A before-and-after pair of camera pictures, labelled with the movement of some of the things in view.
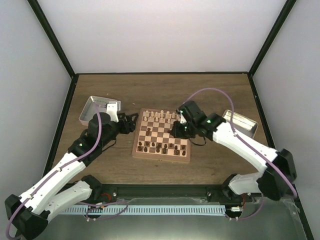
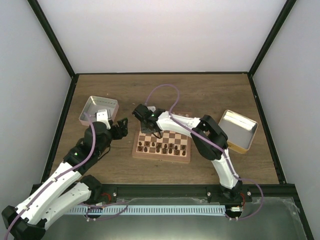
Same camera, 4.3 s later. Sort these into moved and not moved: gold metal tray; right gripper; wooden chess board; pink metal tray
Moved: right gripper
Not moved: gold metal tray; wooden chess board; pink metal tray
